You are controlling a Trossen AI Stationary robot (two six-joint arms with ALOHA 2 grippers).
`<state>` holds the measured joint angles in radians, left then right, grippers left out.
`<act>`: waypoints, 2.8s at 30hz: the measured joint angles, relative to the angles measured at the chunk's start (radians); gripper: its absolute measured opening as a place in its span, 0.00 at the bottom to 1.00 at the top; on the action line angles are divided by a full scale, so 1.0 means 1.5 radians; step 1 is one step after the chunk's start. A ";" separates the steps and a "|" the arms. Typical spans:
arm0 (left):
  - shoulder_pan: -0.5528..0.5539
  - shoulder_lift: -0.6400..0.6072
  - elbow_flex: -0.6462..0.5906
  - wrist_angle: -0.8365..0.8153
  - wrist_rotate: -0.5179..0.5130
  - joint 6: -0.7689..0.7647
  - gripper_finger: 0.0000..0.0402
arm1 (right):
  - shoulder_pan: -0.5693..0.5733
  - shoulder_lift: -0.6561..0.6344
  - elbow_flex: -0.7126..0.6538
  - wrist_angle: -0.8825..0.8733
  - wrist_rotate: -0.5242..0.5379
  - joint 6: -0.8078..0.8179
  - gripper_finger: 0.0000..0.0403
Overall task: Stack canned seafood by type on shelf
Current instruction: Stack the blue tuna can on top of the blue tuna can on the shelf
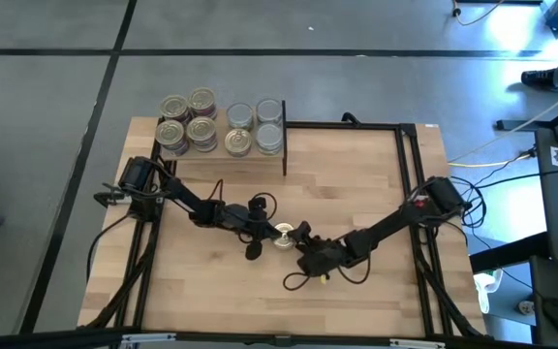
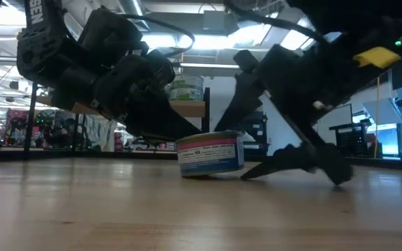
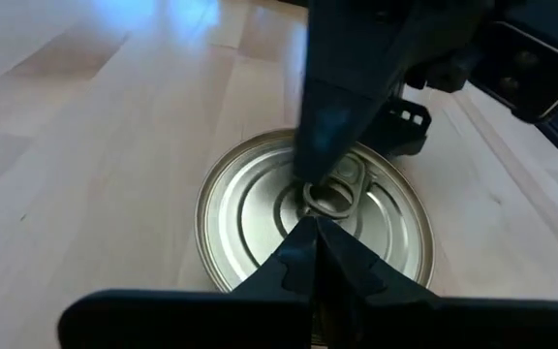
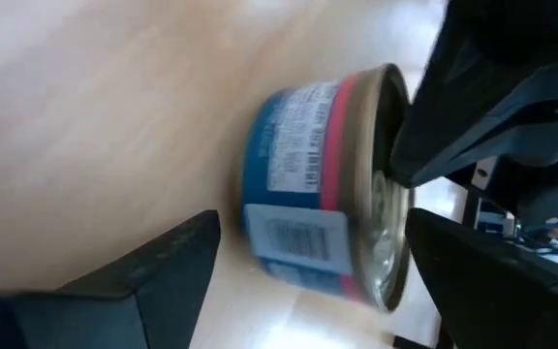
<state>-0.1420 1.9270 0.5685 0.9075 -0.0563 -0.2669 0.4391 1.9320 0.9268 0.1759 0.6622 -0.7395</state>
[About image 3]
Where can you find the blue label tuna can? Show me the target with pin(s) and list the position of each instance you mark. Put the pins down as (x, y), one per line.
(250, 218)

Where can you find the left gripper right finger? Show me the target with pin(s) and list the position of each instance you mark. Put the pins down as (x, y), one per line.
(429, 325)

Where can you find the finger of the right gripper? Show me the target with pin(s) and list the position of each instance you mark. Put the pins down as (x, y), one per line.
(400, 128)
(342, 97)

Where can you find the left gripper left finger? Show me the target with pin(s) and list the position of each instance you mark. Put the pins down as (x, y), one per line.
(211, 320)

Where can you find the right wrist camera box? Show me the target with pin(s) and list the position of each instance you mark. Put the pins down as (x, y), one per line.
(526, 72)

